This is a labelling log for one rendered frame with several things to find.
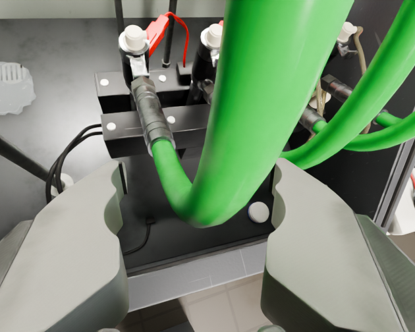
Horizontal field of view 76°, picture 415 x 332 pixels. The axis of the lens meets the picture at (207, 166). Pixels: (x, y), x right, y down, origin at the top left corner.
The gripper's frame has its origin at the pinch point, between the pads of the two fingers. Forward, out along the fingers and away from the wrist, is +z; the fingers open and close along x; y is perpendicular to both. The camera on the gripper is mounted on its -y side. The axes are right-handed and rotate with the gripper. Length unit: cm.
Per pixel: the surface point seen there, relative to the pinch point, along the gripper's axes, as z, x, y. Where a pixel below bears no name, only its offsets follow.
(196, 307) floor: 66, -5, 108
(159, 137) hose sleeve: 4.5, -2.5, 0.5
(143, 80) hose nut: 12.1, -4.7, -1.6
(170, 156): 2.7, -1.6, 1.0
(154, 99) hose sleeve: 9.5, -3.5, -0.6
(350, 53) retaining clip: 21.7, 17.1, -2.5
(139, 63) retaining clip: 15.7, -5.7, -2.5
